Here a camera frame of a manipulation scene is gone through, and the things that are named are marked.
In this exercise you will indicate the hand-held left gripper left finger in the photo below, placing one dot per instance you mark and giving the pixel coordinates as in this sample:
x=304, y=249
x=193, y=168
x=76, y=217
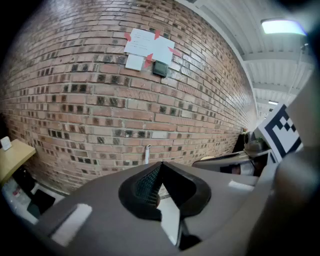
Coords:
x=107, y=220

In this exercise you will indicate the round wooden table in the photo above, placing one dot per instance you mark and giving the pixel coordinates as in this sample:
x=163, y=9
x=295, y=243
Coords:
x=207, y=158

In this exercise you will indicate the black box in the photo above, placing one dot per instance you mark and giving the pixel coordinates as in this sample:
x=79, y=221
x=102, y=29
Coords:
x=41, y=202

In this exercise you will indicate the small white desk device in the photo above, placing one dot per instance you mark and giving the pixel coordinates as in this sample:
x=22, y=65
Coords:
x=5, y=143

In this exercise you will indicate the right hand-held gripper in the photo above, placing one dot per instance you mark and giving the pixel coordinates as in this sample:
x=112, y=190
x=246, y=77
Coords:
x=280, y=140

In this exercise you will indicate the white paper notice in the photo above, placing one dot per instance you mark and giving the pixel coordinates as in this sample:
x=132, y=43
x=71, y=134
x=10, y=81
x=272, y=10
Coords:
x=150, y=46

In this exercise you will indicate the rectangular wooden desk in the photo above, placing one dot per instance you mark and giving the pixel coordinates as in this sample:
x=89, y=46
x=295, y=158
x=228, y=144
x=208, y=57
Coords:
x=15, y=157

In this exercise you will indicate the ceiling light panel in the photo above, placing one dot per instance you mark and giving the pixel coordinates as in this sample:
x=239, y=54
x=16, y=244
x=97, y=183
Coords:
x=282, y=27

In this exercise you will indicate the clear plastic bottle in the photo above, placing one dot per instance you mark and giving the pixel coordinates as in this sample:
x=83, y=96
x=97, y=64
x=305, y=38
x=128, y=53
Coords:
x=16, y=192

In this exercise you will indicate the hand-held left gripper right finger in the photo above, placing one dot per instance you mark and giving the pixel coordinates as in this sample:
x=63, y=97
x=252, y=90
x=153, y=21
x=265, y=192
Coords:
x=225, y=207

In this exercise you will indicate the red tape strip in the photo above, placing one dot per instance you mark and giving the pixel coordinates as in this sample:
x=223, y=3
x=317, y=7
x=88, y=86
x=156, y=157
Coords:
x=174, y=52
x=157, y=34
x=127, y=37
x=148, y=60

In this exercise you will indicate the white wall switch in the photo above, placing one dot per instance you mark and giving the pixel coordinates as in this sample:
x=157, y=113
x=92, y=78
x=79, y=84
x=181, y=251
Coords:
x=135, y=63

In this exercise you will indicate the black wall control panel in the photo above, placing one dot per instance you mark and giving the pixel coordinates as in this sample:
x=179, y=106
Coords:
x=160, y=68

